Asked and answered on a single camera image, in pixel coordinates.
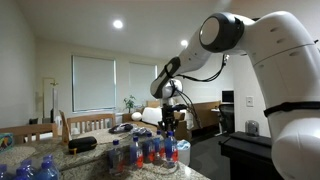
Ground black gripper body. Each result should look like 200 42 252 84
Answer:
162 104 187 127

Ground black cabinet with speaker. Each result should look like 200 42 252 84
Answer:
219 131 284 180

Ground potted plant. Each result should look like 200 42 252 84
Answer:
123 95 136 112

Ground ceiling light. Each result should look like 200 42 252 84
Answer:
113 19 124 29
180 40 189 48

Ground window blind right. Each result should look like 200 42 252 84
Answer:
129 62 157 105

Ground ceiling light far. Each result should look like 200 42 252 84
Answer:
180 40 189 48

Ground black office chair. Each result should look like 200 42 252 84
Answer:
219 104 235 134

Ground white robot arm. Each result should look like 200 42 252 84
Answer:
150 11 320 180

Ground grey smart speaker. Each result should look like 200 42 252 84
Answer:
245 120 259 136

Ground wooden chair far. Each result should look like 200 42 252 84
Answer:
0 123 58 144

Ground Fiji bottle far left row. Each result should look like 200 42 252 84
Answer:
108 139 124 176

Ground wooden chair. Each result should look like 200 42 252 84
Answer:
0 123 58 144
59 110 116 145

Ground wooden chair near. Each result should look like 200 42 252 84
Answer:
59 110 116 145

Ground white sofa cushion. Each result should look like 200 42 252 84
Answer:
142 107 162 125

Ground ceiling light near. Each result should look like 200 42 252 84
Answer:
113 19 124 29

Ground wooden sofa frame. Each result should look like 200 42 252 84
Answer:
122 101 221 141

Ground shrink-wrapped Fiji bottle pack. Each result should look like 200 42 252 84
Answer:
0 155 60 180

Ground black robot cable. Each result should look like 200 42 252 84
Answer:
169 53 231 134

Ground fiji bottle in row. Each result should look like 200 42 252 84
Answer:
129 136 143 170
143 133 155 163
153 130 165 165

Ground black glasses case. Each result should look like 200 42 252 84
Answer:
68 136 97 154

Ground window blind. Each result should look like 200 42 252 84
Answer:
72 55 116 112
129 62 157 105

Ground tissue box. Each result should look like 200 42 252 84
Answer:
0 133 14 153

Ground window blind left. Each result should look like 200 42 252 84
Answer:
72 55 116 112

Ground computer monitor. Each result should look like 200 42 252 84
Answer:
222 90 234 103

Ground black headphones on counter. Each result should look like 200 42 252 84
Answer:
108 123 133 134

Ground light switch plate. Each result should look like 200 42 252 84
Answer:
246 96 254 107

